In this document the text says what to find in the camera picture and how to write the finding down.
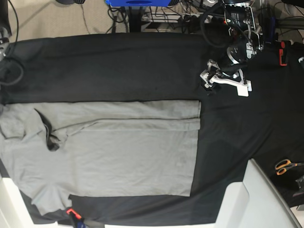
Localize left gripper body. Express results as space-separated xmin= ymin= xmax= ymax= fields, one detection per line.
xmin=200 ymin=59 xmax=252 ymax=97

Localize grey T-shirt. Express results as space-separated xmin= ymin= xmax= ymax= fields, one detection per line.
xmin=0 ymin=100 xmax=201 ymax=215

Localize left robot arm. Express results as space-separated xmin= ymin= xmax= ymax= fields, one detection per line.
xmin=200 ymin=0 xmax=264 ymax=97

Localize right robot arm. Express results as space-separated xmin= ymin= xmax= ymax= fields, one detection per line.
xmin=0 ymin=0 xmax=25 ymax=87

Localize black power strip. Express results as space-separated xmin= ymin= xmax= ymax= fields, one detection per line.
xmin=181 ymin=14 xmax=202 ymax=23

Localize black table cloth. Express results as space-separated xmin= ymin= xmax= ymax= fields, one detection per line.
xmin=0 ymin=33 xmax=304 ymax=226

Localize red black clamp right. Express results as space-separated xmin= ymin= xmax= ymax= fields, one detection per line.
xmin=279 ymin=40 xmax=291 ymax=67

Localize white furniture right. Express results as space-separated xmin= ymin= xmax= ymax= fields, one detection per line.
xmin=214 ymin=159 xmax=301 ymax=228

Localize white furniture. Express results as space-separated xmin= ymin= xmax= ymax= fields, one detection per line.
xmin=0 ymin=177 xmax=59 ymax=228
xmin=214 ymin=159 xmax=301 ymax=228

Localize blue box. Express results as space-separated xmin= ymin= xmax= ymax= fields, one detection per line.
xmin=105 ymin=0 xmax=170 ymax=7

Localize black device right edge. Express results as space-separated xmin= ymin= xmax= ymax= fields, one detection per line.
xmin=293 ymin=176 xmax=304 ymax=197

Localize red blue clamp bottom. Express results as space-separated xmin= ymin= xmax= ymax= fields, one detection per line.
xmin=66 ymin=208 xmax=86 ymax=228

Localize white furniture left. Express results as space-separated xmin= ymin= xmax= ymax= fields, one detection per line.
xmin=0 ymin=177 xmax=59 ymax=228

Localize blue clamp handle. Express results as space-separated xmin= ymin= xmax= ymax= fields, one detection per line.
xmin=266 ymin=17 xmax=276 ymax=43

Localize black table stand post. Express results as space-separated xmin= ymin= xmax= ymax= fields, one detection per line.
xmin=127 ymin=7 xmax=145 ymax=33

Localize orange handled scissors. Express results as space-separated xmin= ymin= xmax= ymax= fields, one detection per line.
xmin=275 ymin=159 xmax=304 ymax=176

